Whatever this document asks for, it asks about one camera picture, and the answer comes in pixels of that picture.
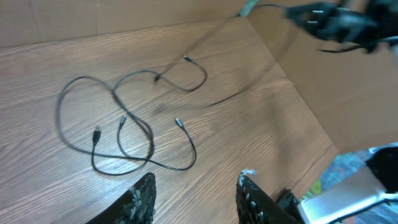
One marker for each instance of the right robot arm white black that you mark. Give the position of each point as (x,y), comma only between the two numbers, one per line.
(375,182)

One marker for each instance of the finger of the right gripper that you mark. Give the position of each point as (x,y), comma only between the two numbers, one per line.
(312,18)

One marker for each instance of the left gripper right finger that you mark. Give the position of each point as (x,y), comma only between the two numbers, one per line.
(254,206)

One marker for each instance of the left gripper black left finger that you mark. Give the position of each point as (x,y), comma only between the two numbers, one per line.
(135,206)

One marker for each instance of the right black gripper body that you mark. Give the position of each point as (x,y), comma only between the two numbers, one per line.
(361,30)

